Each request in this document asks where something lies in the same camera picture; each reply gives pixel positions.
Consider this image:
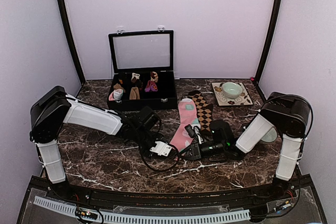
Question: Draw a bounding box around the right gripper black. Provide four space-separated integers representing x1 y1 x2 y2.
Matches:
178 140 226 161

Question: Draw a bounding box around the pink mint patterned sock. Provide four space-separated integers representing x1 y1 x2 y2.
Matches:
170 98 201 152

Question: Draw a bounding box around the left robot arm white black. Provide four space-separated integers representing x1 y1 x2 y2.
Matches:
29 86 160 201

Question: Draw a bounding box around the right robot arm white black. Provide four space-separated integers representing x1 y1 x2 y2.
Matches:
181 92 313 200

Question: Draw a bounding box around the rolled tan sock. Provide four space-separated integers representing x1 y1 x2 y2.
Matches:
129 87 140 100

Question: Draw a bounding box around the rolled pink white sock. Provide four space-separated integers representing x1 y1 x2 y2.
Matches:
108 88 124 101

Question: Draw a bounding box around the brown argyle sock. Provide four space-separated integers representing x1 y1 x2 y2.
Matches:
188 90 214 135

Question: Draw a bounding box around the rolled purple orange sock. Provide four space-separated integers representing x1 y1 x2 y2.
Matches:
145 80 158 92

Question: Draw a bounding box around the rolled brown orange sock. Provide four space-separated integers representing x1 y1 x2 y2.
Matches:
112 79 125 92

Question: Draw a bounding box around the rolled white brown sock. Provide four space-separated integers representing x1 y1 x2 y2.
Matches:
131 72 140 83

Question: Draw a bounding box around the rolled cream brown sock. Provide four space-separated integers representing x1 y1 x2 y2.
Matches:
150 71 159 82

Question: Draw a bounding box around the celadon bowl on table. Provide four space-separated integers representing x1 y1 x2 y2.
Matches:
261 127 278 144

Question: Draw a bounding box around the square floral ceramic plate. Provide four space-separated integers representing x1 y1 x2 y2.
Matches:
211 82 253 106

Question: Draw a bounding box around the celadon bowl on plate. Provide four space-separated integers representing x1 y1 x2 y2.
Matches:
220 82 243 99

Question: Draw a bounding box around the black glass-lid storage box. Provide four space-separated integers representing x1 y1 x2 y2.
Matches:
107 30 177 111

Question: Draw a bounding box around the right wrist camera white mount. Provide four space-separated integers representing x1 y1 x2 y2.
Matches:
185 124 204 144

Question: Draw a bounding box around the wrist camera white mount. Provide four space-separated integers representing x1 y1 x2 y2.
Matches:
185 124 204 144
150 141 172 157

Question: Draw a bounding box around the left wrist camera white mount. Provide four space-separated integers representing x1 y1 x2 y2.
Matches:
150 141 172 157

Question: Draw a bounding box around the white slotted cable duct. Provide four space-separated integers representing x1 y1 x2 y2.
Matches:
33 196 250 223

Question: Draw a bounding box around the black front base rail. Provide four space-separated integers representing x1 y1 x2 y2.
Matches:
28 174 313 209

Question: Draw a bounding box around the left black frame post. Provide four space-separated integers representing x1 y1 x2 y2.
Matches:
57 0 86 85

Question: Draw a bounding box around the black frame post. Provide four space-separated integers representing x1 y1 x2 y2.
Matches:
254 0 281 83
57 0 86 85

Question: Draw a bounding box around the right black frame post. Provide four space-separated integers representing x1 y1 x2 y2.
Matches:
254 0 281 83

